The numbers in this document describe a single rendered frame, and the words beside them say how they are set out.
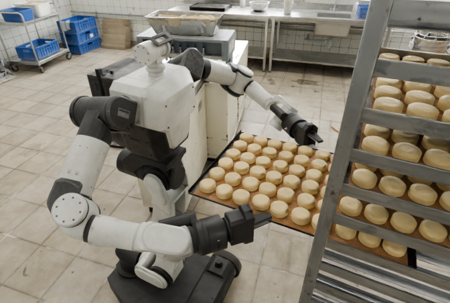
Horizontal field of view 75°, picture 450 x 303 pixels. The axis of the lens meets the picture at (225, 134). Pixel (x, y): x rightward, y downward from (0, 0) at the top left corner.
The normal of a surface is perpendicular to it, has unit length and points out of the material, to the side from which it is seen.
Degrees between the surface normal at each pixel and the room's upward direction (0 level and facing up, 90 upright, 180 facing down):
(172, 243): 29
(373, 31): 90
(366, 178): 0
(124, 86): 41
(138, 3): 90
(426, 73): 90
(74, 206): 37
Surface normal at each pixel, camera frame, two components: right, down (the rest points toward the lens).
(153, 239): 0.15, -0.49
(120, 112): 0.92, 0.04
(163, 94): 0.65, -0.43
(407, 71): -0.43, 0.48
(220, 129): -0.19, 0.53
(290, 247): 0.00, -0.84
